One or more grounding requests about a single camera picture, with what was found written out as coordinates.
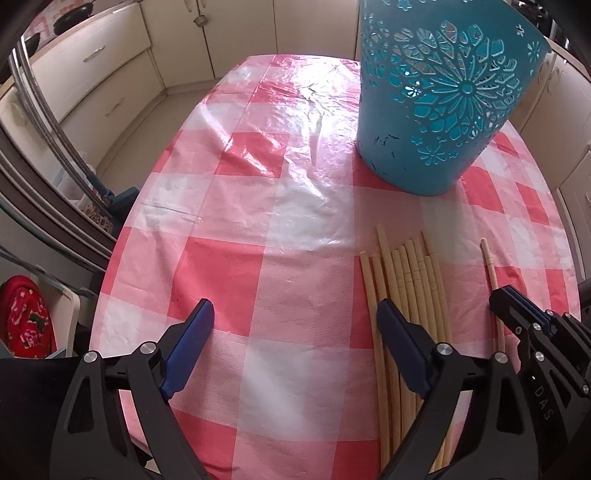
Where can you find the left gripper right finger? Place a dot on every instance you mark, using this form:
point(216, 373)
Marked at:
point(410, 346)

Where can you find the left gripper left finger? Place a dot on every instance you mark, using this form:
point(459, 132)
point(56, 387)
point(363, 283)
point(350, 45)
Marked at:
point(181, 345)

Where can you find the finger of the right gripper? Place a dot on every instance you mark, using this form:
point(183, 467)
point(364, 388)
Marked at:
point(512, 306)

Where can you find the black frying pan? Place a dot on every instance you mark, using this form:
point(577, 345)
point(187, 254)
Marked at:
point(73, 17)

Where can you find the red floral cloth item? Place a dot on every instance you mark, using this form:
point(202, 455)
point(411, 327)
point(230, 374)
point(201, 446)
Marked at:
point(26, 325)

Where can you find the pink white checkered tablecloth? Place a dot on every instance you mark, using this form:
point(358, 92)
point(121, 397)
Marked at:
point(262, 205)

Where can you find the mop with metal pole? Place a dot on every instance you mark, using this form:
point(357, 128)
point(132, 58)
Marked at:
point(49, 129)

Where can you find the blue dustpan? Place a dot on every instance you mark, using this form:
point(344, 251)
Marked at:
point(119, 205)

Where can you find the teal perforated plastic basket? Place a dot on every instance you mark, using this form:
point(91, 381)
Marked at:
point(439, 79)

